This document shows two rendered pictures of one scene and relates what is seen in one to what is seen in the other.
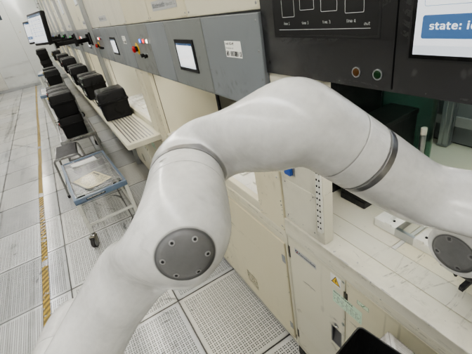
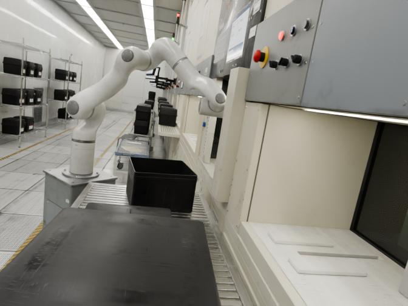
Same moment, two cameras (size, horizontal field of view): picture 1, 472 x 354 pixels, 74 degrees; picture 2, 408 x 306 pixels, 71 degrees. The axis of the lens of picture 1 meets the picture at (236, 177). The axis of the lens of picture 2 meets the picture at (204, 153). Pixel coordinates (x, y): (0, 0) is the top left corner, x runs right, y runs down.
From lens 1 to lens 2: 1.25 m
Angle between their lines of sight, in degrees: 24
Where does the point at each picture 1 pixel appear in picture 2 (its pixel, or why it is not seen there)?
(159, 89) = (189, 106)
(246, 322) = not seen: hidden behind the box
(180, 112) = (195, 124)
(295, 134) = (160, 45)
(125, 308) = (111, 79)
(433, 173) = (192, 71)
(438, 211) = (190, 81)
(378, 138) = (179, 54)
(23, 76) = (133, 105)
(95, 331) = (101, 84)
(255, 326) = not seen: hidden behind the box
